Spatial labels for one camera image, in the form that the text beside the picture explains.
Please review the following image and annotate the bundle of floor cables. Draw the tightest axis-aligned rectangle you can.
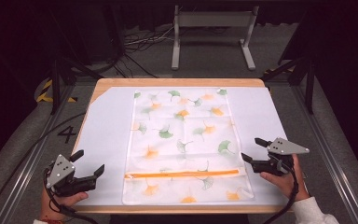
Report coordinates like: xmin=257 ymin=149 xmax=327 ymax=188
xmin=103 ymin=24 xmax=176 ymax=78

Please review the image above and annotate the hand-held gripper cable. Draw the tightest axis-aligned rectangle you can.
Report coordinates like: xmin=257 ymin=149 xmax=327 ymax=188
xmin=262 ymin=155 xmax=300 ymax=224
xmin=43 ymin=167 xmax=100 ymax=224

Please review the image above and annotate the white table mat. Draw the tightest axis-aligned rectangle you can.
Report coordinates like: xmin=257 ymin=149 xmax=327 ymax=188
xmin=74 ymin=86 xmax=289 ymax=207

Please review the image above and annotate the aluminium floor rail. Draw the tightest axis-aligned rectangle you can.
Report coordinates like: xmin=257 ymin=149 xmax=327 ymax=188
xmin=0 ymin=83 xmax=76 ymax=224
xmin=291 ymin=83 xmax=358 ymax=224

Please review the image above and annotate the person's right hand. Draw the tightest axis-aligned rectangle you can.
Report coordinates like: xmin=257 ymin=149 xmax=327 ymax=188
xmin=259 ymin=153 xmax=311 ymax=203

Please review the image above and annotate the left hand-held gripper cable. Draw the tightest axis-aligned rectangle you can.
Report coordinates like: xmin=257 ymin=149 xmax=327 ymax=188
xmin=43 ymin=167 xmax=100 ymax=224

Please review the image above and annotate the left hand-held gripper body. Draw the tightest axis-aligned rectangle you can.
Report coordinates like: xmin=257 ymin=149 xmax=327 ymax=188
xmin=44 ymin=153 xmax=98 ymax=198

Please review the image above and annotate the white metal stand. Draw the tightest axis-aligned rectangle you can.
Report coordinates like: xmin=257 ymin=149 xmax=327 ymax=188
xmin=171 ymin=5 xmax=260 ymax=72

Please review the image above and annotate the black floor cable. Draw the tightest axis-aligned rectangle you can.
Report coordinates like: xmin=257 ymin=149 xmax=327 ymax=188
xmin=0 ymin=111 xmax=88 ymax=222

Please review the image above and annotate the yellow black hazard tape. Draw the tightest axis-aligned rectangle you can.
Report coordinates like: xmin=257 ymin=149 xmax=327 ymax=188
xmin=263 ymin=66 xmax=294 ymax=76
xmin=35 ymin=79 xmax=77 ymax=104

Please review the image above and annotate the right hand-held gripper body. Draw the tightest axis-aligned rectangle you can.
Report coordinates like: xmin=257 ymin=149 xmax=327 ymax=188
xmin=251 ymin=137 xmax=310 ymax=177

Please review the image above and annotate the leaf print mesh laundry bag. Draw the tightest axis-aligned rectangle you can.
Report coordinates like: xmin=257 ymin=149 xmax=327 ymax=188
xmin=121 ymin=88 xmax=255 ymax=206

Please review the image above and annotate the right hand-held gripper cable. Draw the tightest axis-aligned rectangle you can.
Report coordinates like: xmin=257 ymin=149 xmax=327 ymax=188
xmin=262 ymin=155 xmax=300 ymax=224

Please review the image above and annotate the person's left hand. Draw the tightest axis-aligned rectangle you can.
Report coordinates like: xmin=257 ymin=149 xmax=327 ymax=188
xmin=39 ymin=186 xmax=90 ymax=222

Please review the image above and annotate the black tripod stand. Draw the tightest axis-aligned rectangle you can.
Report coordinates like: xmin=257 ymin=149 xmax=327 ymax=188
xmin=48 ymin=55 xmax=104 ymax=116
xmin=261 ymin=55 xmax=317 ymax=116

